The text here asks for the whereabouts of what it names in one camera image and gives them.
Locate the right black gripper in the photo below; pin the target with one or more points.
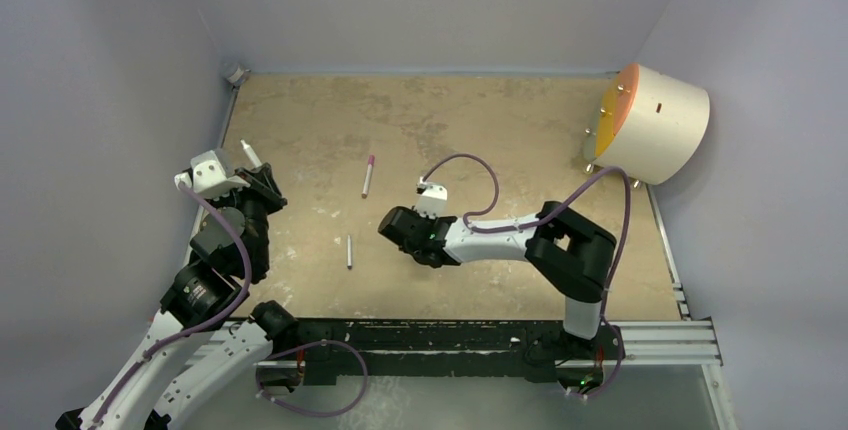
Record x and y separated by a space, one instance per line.
399 228

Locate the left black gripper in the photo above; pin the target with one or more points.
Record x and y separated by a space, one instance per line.
262 184

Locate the white pen brown tip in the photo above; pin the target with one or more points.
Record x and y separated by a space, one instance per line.
367 180

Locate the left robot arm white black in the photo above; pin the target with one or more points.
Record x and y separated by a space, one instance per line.
157 388

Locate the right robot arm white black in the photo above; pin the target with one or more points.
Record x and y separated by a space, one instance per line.
571 252

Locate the tape roll in corner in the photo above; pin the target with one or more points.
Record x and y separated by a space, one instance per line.
234 73

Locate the cream cylindrical drum toy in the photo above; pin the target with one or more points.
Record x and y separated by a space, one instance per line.
647 123

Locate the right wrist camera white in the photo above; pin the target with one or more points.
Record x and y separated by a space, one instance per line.
432 199

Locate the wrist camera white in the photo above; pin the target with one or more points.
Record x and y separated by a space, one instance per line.
210 176
432 199

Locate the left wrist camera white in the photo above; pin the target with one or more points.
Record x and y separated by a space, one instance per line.
210 176

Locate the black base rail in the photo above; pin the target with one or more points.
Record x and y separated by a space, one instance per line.
526 349

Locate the aluminium frame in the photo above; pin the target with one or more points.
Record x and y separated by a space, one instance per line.
677 343

